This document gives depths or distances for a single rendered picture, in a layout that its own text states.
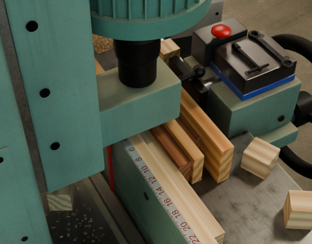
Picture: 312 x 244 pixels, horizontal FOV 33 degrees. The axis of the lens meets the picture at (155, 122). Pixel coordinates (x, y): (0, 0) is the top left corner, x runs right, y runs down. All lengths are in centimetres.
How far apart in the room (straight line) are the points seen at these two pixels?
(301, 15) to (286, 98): 189
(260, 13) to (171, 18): 215
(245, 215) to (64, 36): 36
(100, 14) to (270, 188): 37
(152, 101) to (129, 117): 4
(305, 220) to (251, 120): 19
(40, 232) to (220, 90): 34
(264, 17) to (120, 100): 203
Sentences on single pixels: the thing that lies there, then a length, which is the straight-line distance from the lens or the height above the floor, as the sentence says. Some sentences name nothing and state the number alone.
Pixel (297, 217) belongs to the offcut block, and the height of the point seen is 93.
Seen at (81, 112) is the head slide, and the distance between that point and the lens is 60.
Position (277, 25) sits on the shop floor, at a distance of 262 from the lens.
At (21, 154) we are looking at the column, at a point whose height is 110.
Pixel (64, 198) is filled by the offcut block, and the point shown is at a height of 83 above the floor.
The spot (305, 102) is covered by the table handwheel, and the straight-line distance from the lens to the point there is 100.
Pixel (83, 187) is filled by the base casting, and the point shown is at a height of 80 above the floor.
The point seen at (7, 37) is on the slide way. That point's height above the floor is 122.
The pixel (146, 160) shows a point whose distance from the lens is 72.
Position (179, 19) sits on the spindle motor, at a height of 118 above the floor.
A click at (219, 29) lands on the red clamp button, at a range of 82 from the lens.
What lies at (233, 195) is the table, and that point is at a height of 90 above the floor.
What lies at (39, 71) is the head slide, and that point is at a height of 116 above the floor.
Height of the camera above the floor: 151
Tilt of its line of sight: 47 degrees down
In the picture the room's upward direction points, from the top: 1 degrees clockwise
